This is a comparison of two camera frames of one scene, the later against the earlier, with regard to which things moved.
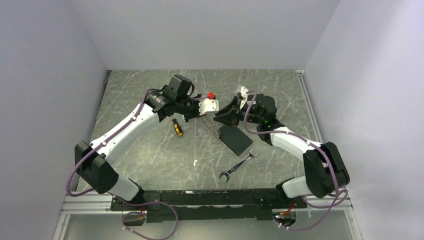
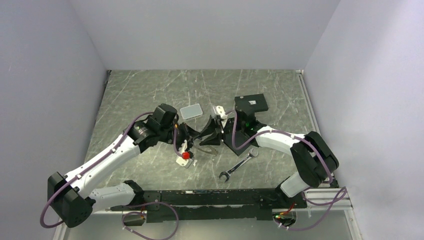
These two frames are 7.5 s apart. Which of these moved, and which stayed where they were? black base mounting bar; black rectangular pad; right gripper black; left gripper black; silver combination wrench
Moved: right gripper black; left gripper black
Stayed: black rectangular pad; silver combination wrench; black base mounting bar
